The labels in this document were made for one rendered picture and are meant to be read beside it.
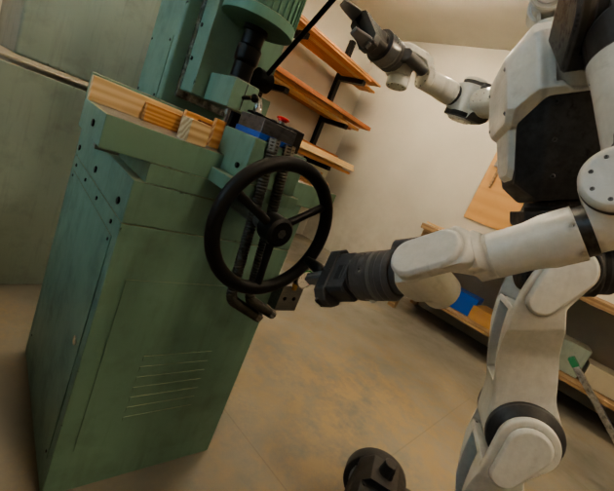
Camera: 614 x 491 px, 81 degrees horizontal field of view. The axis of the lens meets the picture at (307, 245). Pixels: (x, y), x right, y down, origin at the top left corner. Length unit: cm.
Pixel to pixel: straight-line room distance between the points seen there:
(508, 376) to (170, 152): 81
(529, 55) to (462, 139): 351
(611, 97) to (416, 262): 30
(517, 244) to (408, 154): 394
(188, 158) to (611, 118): 67
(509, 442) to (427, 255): 46
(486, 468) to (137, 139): 92
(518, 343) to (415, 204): 350
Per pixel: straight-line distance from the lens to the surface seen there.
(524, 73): 78
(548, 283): 80
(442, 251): 54
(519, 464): 91
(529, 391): 89
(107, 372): 98
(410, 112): 462
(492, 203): 399
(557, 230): 53
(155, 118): 92
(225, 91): 95
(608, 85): 61
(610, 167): 53
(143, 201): 78
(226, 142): 82
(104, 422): 108
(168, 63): 112
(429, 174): 427
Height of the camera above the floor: 96
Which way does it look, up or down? 12 degrees down
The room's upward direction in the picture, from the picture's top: 23 degrees clockwise
